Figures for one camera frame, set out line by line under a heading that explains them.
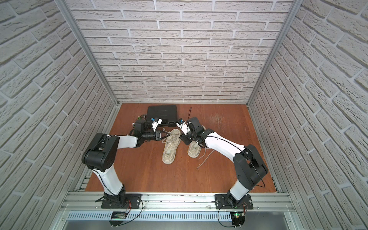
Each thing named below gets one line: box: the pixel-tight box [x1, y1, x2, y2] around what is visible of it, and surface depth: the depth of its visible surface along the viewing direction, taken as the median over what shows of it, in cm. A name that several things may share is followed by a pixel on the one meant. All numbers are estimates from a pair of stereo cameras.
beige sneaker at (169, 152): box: [161, 128, 182, 165], surface depth 90 cm
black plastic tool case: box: [146, 104, 178, 127], surface depth 109 cm
